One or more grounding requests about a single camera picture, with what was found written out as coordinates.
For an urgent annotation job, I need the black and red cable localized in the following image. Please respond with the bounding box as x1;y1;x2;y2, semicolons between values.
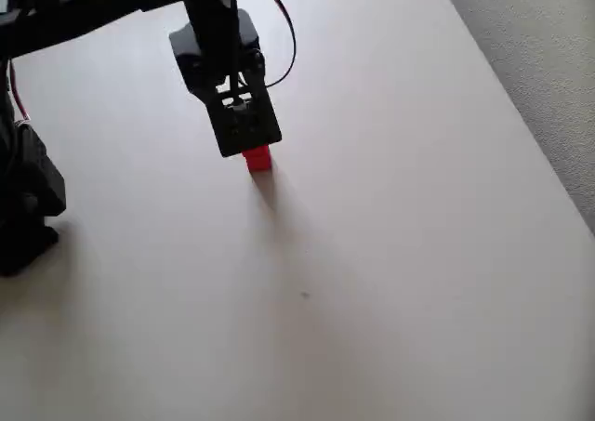
253;0;298;89

